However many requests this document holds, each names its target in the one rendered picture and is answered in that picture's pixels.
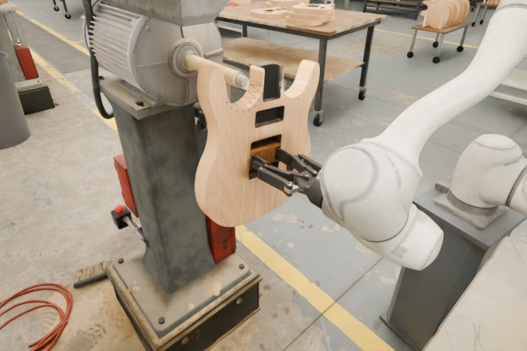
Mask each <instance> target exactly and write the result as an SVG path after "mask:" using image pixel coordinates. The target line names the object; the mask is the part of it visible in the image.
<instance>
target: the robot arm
mask: <svg viewBox="0 0 527 351"><path fill-rule="evenodd" d="M526 55H527V0H500V3H499V5H498V6H497V8H496V11H495V12H494V14H493V15H492V18H491V20H490V21H489V25H488V27H487V30H486V33H485V36H484V38H483V39H482V43H481V44H480V47H479V49H478V51H477V53H476V55H475V57H474V59H473V61H472V62H471V64H470V66H469V67H468V68H467V69H466V70H465V71H464V72H463V73H462V74H461V75H459V76H458V77H456V78H454V79H453V80H451V81H449V82H447V83H446V84H444V85H443V86H441V87H439V88H438V89H435V90H434V91H433V92H431V93H429V94H427V95H426V96H425V97H423V98H421V99H420V100H418V101H416V102H415V103H414V104H412V105H411V106H410V107H408V108H407V109H406V110H405V111H403V112H402V113H401V114H400V115H399V116H398V117H397V118H396V119H395V120H394V121H393V122H392V123H391V125H390V126H389V127H388V128H387V129H386V130H385V131H384V132H383V133H382V134H380V135H379V136H377V137H375V138H371V139H363V140H362V141H361V142H360V143H359V144H352V145H349V146H345V147H342V148H340V149H339V150H336V151H335V152H334V153H332V154H331V155H330V156H329V158H328V159H327V160H326V162H325V164H324V165H323V166H322V165H320V164H319V163H318V162H316V161H314V160H312V159H310V158H309V157H307V156H305V155H304V154H301V153H299V154H298V155H295V154H290V153H288V152H286V151H284V150H283V149H281V148H279V147H276V149H275V157H274V158H275V159H277V160H279V161H280V162H282V163H284V164H285V165H289V162H290V166H291V167H292V166H293V167H294V168H295V169H296V170H297V172H294V171H292V172H288V171H286V170H283V169H280V168H276V167H273V166H270V165H268V161H265V160H264V159H263V158H261V157H258V156H257V155H255V154H253V156H252V167H253V168H255V169H256V170H258V179H260V180H262V181H264V182H265V183H267V184H269V185H271V186H273V187H275V188H276V189H278V190H280V191H282V192H283V193H284V194H285V195H286V196H287V197H291V196H292V193H294V192H299V193H300V194H305V195H306V196H307V198H308V199H309V201H310V202H311V203H312V204H314V205H315V206H317V207H318V208H320V209H321V210H322V212H323V214H324V215H325V216H326V217H328V218H330V219H331V220H332V221H334V222H336V223H338V224H339V225H340V226H342V227H343V228H345V229H347V230H348V231H349V232H350V233H351V234H352V236H353V237H354V238H355V239H356V240H357V241H359V242H360V243H361V244H363V245H365V246H366V247H367V248H369V249H370V250H372V251H374V252H375V253H376V254H378V255H381V256H382V257H384V258H385V259H388V260H389V261H391V262H393V263H396V264H398V265H400V266H404V267H407V268H410V269H413V270H423V269H424V268H426V267H427V266H429V265H430V264H431V263H432V262H433V261H434V260H435V258H436V257H437V255H438V253H439V251H440V249H441V246H442V241H443V236H444V233H443V231H442V230H441V228H440V227H439V226H438V225H437V224H436V223H435V222H434V221H433V220H432V219H431V218H430V217H429V216H428V215H426V214H425V213H423V212H422V211H420V210H419V209H417V207H416V206H415V205H414V204H413V203H412V202H413V198H414V195H415V192H416V189H417V187H418V184H419V182H420V179H421V177H422V175H423V174H422V172H421V170H420V166H419V161H418V160H419V156H420V152H421V150H422V149H423V146H424V144H425V143H426V142H427V140H428V139H429V138H430V136H431V135H432V134H433V133H434V132H435V131H436V130H437V129H438V128H440V127H441V126H442V125H444V124H445V123H447V122H448V121H450V120H452V119H453V118H455V117H456V116H458V115H459V114H462V113H463V112H464V111H465V110H468V109H469V108H471V107H472V106H474V105H475V104H477V103H479V102H480V101H482V100H483V99H484V98H485V97H487V96H488V95H489V94H490V93H491V92H492V91H493V90H494V89H495V88H496V87H497V86H498V85H499V84H500V83H501V82H502V81H503V80H504V79H505V77H506V76H508V75H509V73H510V72H511V71H512V70H513V69H514V68H515V67H516V66H517V65H518V64H519V63H520V62H521V60H522V59H523V58H524V57H525V56H526ZM302 160H303V161H302ZM294 176H295V178H294ZM293 181H294V182H293ZM435 187H436V188H437V189H438V190H440V191H441V192H442V193H443V195H441V196H439V197H435V198H434V199H433V203H434V204H435V205H437V206H440V207H442V208H444V209H446V210H447V211H449V212H451V213H452V214H454V215H456V216H458V217H460V218H461V219H463V220H465V221H467V222H468V223H470V224H471V225H472V226H473V227H475V228H476V229H478V230H484V229H485V228H486V226H487V225H488V224H489V223H491V222H492V221H493V220H494V219H496V218H497V217H498V216H500V215H502V214H504V213H507V212H508V210H509V208H511V209H513V210H515V211H516V212H519V213H520V214H523V215H525V216H527V159H526V158H524V157H523V156H522V150H521V148H520V147H519V146H518V144H517V143H516V142H514V141H513V140H512V139H510V138H508V137H506V136H502V135H497V134H485V135H482V136H479V137H478V138H477V139H476V140H475V141H473V142H472V143H471V144H470V145H469V146H468V147H467V148H466V149H465V150H464V152H463V153H462V154H461V156H460V159H459V160H458V162H457V164H456V168H455V171H454V173H453V176H452V182H451V184H448V183H443V182H441V181H437V183H436V184H435Z"/></svg>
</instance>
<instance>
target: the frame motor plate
mask: <svg viewBox="0 0 527 351"><path fill-rule="evenodd" d="M119 79H122V78H120V77H119V76H117V75H116V74H113V73H110V74H104V75H99V80H100V91H101V92H102V93H103V94H104V95H105V96H107V97H108V98H110V99H111V100H113V101H114V102H115V103H117V104H118V105H119V106H120V107H122V108H123V109H124V110H126V111H127V112H129V113H130V114H131V115H132V116H133V117H135V118H136V119H138V120H141V119H144V118H149V117H151V116H154V115H157V114H161V113H164V112H167V111H170V110H175V109H177V108H180V107H185V106H187V105H191V104H193V103H197V102H199V100H196V101H194V102H193V103H189V104H186V105H182V106H170V105H166V104H164V105H161V106H158V107H152V106H150V105H149V104H147V103H145V102H144V101H143V100H141V99H139V98H138V97H136V96H134V95H133V94H132V93H131V92H128V91H127V90H125V89H124V88H123V87H121V86H120V85H118V84H116V81H117V80H119Z"/></svg>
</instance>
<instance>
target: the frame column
mask: <svg viewBox="0 0 527 351"><path fill-rule="evenodd" d="M105 97H106V98H107V100H108V102H109V103H110V105H111V106H112V110H113V113H114V119H115V122H116V125H117V129H118V135H119V139H120V142H121V145H122V151H123V154H124V158H125V163H126V167H127V170H128V174H129V180H130V183H131V187H132V190H133V196H134V199H135V202H136V208H137V211H138V216H139V219H140V225H141V228H142V231H143V234H144V236H145V237H146V238H147V239H148V242H149V245H150V247H148V246H147V245H146V251H145V253H144V257H143V259H142V262H143V263H144V265H145V266H146V267H147V268H148V270H149V271H150V272H151V274H152V275H153V277H154V278H155V280H156V281H157V282H158V283H159V284H160V286H161V287H162V289H163V290H164V291H165V293H166V294H168V295H171V294H172V293H174V292H176V291H178V290H179V289H181V288H182V287H184V286H185V285H187V284H189V283H190V282H192V281H193V280H195V279H196V278H198V277H200V276H201V275H202V274H203V273H206V272H207V271H209V270H210V269H212V268H213V267H215V266H217V265H218V263H217V264H215V262H214V259H213V255H212V252H211V249H210V246H209V237H208V230H207V222H206V216H205V213H204V212H203V211H202V210H201V209H200V207H199V206H198V202H197V200H196V196H195V191H194V182H195V176H196V172H197V168H198V164H199V162H200V161H199V153H198V140H197V133H196V126H195V119H194V103H193V104H191V105H187V106H185V107H180V108H177V109H175V110H170V111H167V112H164V113H161V114H157V115H154V116H151V117H149V118H144V119H141V120H138V119H136V118H135V117H133V116H132V115H131V114H130V113H129V112H127V111H126V110H124V109H123V108H122V107H120V106H119V105H118V104H117V103H115V102H114V101H113V100H111V99H110V98H108V97H107V96H105Z"/></svg>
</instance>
